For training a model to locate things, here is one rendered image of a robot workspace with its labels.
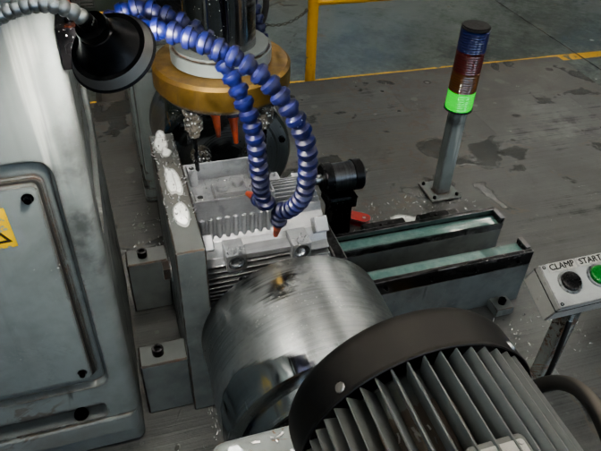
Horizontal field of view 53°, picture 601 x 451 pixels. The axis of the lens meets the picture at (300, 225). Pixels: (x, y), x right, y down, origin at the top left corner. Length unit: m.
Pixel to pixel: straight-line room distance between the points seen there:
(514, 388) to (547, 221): 1.12
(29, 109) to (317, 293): 0.36
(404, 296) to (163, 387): 0.45
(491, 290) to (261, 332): 0.64
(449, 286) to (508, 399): 0.76
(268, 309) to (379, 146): 1.03
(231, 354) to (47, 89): 0.34
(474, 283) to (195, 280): 0.57
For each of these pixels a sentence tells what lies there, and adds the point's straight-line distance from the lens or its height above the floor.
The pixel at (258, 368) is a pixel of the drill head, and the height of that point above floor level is 1.14.
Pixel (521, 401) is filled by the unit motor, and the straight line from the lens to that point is 0.40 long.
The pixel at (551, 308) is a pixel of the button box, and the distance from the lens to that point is 0.95.
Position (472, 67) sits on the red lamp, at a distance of 1.34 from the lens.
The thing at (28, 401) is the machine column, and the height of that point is 0.95.
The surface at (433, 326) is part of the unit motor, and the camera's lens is 0.41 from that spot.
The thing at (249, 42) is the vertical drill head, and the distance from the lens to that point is 0.78.
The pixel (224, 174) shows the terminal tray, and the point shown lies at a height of 1.12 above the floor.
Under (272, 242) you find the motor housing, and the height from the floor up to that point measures 1.06.
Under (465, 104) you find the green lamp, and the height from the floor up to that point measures 1.05.
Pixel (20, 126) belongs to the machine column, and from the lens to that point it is 0.64.
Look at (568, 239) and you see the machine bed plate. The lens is 1.49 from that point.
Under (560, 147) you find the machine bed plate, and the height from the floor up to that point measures 0.80.
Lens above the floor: 1.67
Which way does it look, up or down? 39 degrees down
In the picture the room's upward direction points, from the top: 3 degrees clockwise
